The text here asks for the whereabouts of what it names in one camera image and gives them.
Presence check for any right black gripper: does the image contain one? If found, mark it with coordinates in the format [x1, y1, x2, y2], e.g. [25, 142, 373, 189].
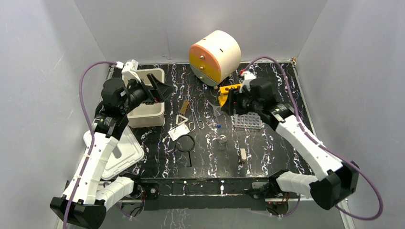
[220, 86, 261, 116]

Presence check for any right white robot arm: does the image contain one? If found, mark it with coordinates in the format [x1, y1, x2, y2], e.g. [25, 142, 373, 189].
[221, 79, 359, 210]

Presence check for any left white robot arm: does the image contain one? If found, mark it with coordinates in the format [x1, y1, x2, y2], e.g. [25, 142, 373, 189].
[50, 73, 174, 229]

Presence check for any clear plastic funnel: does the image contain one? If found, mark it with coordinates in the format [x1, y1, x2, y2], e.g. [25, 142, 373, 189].
[207, 101, 223, 117]

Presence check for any yellow test tube rack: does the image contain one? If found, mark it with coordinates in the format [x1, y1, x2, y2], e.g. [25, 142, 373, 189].
[218, 83, 241, 106]

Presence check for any cream plastic bin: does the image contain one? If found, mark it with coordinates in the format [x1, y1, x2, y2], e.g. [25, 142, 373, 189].
[121, 68, 165, 128]

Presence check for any clear acrylic tube rack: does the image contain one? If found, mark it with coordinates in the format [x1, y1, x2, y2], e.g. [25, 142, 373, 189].
[234, 113, 263, 130]

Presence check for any small glass beaker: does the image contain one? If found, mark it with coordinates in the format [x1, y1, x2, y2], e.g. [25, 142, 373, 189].
[216, 133, 228, 145]

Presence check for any white clay triangle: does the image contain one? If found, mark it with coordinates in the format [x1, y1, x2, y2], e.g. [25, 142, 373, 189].
[175, 114, 189, 126]

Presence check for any cylindrical drawer cabinet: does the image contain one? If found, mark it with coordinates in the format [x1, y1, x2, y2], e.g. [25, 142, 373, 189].
[189, 30, 242, 87]

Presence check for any white bin lid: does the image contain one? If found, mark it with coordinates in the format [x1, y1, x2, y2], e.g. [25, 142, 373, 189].
[83, 126, 145, 181]

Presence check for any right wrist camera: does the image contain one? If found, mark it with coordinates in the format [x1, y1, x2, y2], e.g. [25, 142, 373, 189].
[239, 70, 256, 93]

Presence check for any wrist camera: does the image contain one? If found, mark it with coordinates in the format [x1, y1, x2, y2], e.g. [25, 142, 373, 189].
[121, 60, 141, 83]
[239, 70, 256, 93]

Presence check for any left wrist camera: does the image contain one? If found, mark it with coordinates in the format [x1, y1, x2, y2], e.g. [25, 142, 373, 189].
[121, 60, 141, 83]

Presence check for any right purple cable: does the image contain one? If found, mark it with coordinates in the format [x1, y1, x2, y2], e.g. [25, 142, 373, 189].
[242, 56, 384, 221]

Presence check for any purple cable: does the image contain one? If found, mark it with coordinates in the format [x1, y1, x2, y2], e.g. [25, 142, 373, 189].
[242, 56, 384, 221]
[63, 61, 125, 229]

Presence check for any black ring clamp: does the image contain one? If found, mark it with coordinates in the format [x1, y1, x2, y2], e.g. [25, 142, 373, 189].
[175, 134, 196, 167]

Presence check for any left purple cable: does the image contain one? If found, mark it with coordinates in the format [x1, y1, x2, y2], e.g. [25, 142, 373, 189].
[63, 61, 125, 229]

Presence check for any black base frame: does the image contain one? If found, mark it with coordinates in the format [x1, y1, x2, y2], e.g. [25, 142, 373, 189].
[121, 173, 298, 216]

